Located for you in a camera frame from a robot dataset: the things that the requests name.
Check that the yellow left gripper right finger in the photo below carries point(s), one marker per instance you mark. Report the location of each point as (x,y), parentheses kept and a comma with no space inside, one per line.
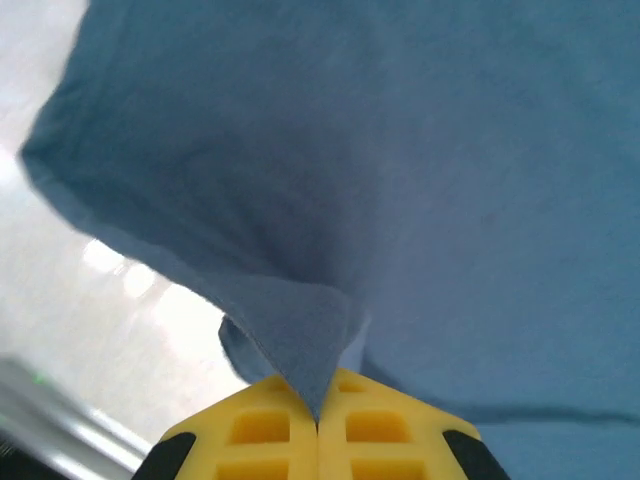
(390,405)

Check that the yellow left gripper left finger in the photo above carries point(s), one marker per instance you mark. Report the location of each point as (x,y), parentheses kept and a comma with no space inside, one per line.
(265,405)

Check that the blue t-shirt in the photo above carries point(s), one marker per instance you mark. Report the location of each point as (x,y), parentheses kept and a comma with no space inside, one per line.
(375,150)

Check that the aluminium front rail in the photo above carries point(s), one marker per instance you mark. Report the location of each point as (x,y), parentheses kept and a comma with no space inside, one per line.
(60,425)

